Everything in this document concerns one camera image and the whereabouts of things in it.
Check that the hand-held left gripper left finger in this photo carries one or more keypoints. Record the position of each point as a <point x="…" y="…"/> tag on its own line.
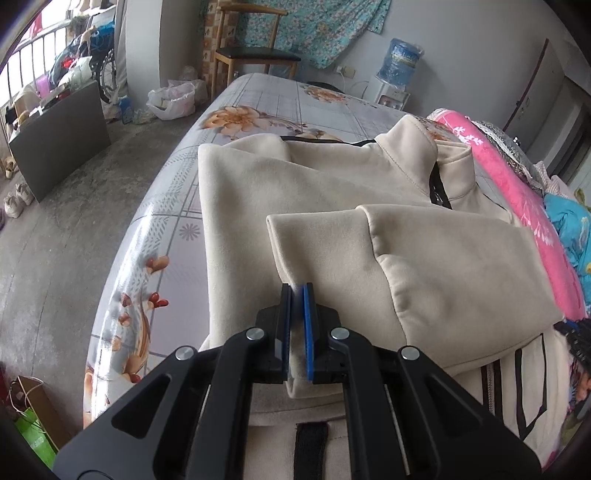
<point x="287" y="323"/>

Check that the teal blue cloth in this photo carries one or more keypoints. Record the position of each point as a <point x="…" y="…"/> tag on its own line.
<point x="572" y="221"/>

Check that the blue water bottle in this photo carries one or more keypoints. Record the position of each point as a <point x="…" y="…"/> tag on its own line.
<point x="399" y="60"/>

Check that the grey cabinet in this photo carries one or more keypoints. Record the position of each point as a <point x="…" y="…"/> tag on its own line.
<point x="60" y="143"/>

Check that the wall socket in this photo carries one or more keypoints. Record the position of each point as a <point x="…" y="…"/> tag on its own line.
<point x="345" y="71"/>

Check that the teal floral hanging cloth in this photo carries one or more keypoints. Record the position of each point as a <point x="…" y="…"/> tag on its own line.
<point x="323" y="32"/>

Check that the white plastic bag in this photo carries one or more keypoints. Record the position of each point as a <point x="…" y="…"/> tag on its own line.
<point x="171" y="104"/>

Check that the metal window railing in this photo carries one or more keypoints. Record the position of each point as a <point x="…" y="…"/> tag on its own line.
<point x="27" y="60"/>

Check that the small blue bottle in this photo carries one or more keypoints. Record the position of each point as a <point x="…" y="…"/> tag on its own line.
<point x="125" y="110"/>

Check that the cream zip jacket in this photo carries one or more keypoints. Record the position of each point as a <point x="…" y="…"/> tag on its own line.
<point x="323" y="194"/>

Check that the pile of bags and clothes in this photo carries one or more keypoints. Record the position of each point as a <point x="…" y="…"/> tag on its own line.
<point x="74" y="64"/>

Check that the brown paper bag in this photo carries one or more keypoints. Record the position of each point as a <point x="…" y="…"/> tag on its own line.
<point x="44" y="401"/>

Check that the table with floral cloth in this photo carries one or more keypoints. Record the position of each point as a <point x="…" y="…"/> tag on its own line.
<point x="152" y="240"/>

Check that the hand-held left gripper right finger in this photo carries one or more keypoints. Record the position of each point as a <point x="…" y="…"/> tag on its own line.
<point x="308" y="332"/>

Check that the green paper bag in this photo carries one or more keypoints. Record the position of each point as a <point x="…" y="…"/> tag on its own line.
<point x="37" y="438"/>

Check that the white water dispenser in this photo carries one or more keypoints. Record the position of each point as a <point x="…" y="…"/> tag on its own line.
<point x="388" y="98"/>

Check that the wheelchair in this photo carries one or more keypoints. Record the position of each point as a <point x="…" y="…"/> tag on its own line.
<point x="107" y="69"/>

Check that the wooden chair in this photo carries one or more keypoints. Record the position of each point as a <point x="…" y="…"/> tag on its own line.
<point x="256" y="53"/>

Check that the pink floral blanket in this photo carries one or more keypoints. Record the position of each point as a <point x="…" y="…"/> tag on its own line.
<point x="508" y="184"/>

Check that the grey patterned cloth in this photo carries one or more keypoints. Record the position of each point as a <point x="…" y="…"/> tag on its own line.
<point x="508" y="147"/>

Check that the grey door panel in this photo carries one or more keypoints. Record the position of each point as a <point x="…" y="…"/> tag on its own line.
<point x="549" y="101"/>

